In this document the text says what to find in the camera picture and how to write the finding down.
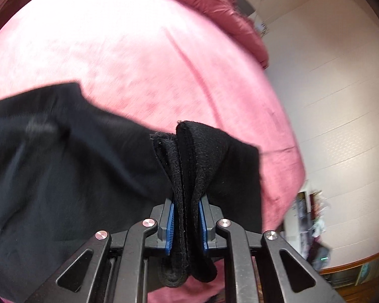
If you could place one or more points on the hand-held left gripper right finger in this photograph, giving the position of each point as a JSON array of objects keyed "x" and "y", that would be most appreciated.
[{"x": 204, "y": 227}]

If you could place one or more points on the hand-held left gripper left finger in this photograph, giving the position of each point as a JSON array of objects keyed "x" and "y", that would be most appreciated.
[{"x": 169, "y": 225}]

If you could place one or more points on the black pants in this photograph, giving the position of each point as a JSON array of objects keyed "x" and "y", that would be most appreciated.
[{"x": 66, "y": 170}]

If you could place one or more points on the wooden cabinet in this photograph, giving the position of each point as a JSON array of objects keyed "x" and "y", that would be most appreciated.
[{"x": 360, "y": 281}]

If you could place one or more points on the bed with pink sheet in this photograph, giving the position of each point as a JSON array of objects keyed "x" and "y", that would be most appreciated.
[{"x": 129, "y": 53}]

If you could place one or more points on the pink duvet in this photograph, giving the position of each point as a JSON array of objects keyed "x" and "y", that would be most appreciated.
[{"x": 221, "y": 9}]

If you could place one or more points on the grey headboard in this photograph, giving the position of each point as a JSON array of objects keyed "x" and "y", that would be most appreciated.
[{"x": 244, "y": 4}]

